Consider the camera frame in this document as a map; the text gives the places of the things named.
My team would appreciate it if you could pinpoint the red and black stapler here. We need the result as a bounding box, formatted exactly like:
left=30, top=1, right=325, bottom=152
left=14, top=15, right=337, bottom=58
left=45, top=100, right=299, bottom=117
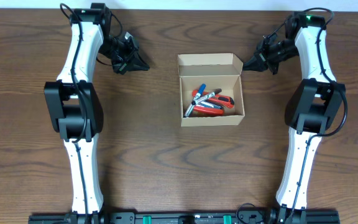
left=193, top=102, right=224, bottom=116

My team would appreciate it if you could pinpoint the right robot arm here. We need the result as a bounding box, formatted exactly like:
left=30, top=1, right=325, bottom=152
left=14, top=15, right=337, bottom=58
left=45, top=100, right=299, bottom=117
left=243, top=9, right=348, bottom=223

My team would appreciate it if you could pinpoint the cardboard box with lid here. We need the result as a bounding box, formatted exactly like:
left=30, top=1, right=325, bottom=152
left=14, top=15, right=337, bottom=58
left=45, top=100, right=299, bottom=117
left=177, top=53, right=245, bottom=126

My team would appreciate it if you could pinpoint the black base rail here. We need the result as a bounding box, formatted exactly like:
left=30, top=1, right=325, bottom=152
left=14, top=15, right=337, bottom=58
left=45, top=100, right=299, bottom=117
left=28, top=208, right=341, bottom=224

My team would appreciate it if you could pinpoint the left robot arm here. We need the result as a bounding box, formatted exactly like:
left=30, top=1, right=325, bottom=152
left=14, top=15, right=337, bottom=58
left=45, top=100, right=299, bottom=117
left=44, top=2, right=150, bottom=223

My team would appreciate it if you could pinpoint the blue whiteboard marker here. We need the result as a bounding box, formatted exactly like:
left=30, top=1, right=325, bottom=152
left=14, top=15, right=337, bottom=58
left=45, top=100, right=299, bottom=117
left=183, top=83, right=206, bottom=118

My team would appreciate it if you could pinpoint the black whiteboard marker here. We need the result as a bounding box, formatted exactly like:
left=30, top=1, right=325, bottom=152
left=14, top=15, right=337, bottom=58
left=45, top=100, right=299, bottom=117
left=191, top=88, right=222, bottom=105

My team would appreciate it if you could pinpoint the red utility knife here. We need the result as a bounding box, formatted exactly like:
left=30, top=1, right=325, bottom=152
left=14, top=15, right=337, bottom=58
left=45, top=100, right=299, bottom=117
left=198, top=94, right=234, bottom=110

